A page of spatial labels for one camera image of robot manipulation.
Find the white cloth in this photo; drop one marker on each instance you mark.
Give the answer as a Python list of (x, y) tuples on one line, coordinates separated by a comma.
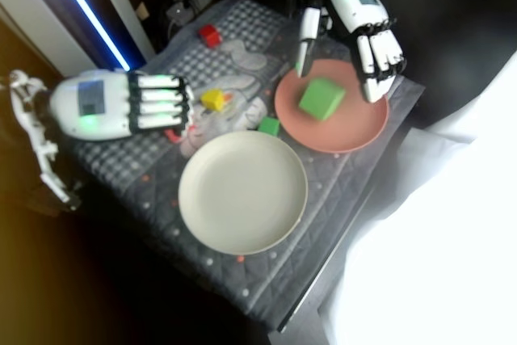
[(444, 240)]

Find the red cube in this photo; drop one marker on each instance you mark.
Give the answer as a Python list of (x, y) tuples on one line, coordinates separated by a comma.
[(210, 35)]

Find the pink plate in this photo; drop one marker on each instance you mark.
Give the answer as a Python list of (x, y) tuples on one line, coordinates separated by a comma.
[(355, 131)]

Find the flat red block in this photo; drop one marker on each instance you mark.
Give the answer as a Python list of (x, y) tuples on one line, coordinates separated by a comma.
[(171, 135)]

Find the blue light strip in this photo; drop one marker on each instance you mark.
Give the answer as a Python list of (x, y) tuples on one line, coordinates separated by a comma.
[(91, 13)]

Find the white plate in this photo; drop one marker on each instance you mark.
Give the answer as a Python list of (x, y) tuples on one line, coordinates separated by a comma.
[(242, 193)]

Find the grey quilt with bear print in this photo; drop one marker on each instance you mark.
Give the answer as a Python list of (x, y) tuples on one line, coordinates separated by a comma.
[(323, 207)]

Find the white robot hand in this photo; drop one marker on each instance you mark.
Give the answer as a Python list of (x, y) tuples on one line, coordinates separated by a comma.
[(357, 9), (109, 104)]

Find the yellow block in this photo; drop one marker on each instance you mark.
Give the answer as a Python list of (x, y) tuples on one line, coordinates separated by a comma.
[(213, 99)]

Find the large green cube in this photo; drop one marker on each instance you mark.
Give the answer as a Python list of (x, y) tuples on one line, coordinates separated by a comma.
[(322, 98)]

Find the small green cube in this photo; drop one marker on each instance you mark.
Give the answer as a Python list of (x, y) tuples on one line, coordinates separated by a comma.
[(268, 127)]

